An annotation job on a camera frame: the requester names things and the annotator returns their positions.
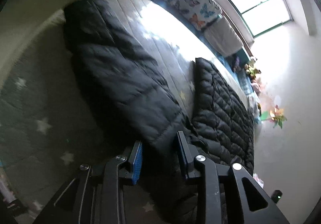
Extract small black quilted jacket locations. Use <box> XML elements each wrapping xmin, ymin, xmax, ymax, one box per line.
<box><xmin>190</xmin><ymin>58</ymin><xmax>254</xmax><ymax>173</ymax></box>

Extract large black puffer coat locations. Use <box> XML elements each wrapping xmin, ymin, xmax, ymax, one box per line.
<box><xmin>64</xmin><ymin>0</ymin><xmax>195</xmax><ymax>155</ymax></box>

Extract colourful flower wall decoration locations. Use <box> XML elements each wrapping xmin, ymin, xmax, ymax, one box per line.
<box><xmin>260</xmin><ymin>105</ymin><xmax>287</xmax><ymax>129</ymax></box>

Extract right butterfly print pillow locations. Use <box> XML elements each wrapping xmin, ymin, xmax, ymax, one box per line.
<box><xmin>170</xmin><ymin>0</ymin><xmax>222</xmax><ymax>31</ymax></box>

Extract plush toys on ledge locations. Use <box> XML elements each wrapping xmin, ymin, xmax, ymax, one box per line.
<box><xmin>244</xmin><ymin>56</ymin><xmax>262</xmax><ymax>94</ymax></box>

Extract plain white pillow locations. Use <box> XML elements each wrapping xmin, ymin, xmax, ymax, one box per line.
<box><xmin>203</xmin><ymin>16</ymin><xmax>244</xmax><ymax>57</ymax></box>

